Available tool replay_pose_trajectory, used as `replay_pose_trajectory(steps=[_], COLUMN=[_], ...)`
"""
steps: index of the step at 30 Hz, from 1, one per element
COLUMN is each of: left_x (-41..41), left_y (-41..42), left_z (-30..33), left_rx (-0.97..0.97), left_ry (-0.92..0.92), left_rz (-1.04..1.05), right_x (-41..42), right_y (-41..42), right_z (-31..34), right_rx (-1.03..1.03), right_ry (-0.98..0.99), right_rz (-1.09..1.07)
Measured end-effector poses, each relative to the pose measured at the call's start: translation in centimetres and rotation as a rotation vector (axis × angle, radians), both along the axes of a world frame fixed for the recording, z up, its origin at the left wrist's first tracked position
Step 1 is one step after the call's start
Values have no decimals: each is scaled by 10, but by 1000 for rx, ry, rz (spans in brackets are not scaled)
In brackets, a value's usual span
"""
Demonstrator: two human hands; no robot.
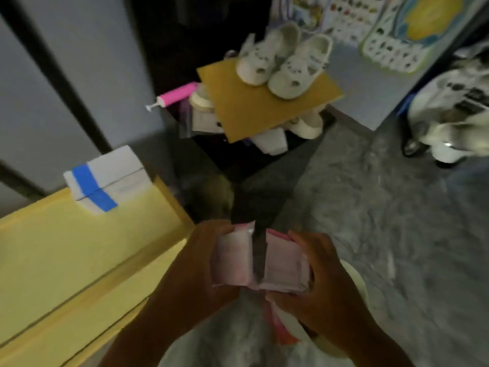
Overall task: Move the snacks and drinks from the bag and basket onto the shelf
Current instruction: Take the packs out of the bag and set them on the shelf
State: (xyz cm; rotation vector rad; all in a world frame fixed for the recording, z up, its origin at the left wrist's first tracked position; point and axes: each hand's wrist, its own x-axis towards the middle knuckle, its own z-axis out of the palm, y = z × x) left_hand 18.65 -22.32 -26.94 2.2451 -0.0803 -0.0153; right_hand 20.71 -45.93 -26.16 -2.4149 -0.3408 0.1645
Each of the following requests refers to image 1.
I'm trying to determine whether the pink hand pump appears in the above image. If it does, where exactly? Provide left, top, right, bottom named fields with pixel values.
left=145, top=82, right=199, bottom=112

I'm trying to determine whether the small white paper carton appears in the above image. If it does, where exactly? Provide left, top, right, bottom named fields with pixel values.
left=191, top=110, right=226, bottom=134

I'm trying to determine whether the person's right forearm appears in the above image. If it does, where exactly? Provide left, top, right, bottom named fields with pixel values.
left=320, top=317, right=415, bottom=367

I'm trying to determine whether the person's left forearm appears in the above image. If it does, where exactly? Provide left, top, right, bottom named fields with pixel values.
left=99, top=298, right=198, bottom=367

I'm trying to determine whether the small white blue-taped carton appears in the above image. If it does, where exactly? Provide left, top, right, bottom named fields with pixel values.
left=63, top=145, right=153, bottom=217

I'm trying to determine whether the blue picture chart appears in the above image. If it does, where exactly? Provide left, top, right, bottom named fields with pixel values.
left=324, top=0, right=387, bottom=46

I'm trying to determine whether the green-edged picture chart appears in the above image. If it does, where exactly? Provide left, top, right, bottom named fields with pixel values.
left=361, top=0, right=478, bottom=75

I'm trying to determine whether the white ride-on toy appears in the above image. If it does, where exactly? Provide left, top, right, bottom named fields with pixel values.
left=401, top=45, right=489, bottom=169

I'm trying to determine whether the black cabinet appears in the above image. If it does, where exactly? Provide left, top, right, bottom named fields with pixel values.
left=126, top=0, right=337, bottom=184

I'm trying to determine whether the pink tissue packet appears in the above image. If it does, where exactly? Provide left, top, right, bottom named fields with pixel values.
left=263, top=229, right=311, bottom=294
left=212, top=221, right=256, bottom=287

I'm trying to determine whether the cream shoe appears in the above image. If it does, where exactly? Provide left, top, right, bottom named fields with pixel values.
left=284, top=110, right=325, bottom=140

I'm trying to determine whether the cream tape roll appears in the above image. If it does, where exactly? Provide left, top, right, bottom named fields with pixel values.
left=188, top=84, right=216, bottom=113

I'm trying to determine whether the brown cardboard sheet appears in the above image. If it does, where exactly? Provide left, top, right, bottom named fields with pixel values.
left=196, top=57, right=344, bottom=144

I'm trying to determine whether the plain white shoe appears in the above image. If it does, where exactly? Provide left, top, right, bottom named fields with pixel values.
left=250, top=129, right=288, bottom=156

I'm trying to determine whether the purple picture chart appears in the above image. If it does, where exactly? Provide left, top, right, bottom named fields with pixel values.
left=273, top=0, right=333, bottom=29

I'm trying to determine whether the person's left hand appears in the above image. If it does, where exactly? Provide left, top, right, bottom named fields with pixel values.
left=154, top=219, right=245, bottom=329

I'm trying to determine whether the person's right hand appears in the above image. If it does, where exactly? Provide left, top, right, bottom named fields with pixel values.
left=265, top=229, right=369, bottom=343

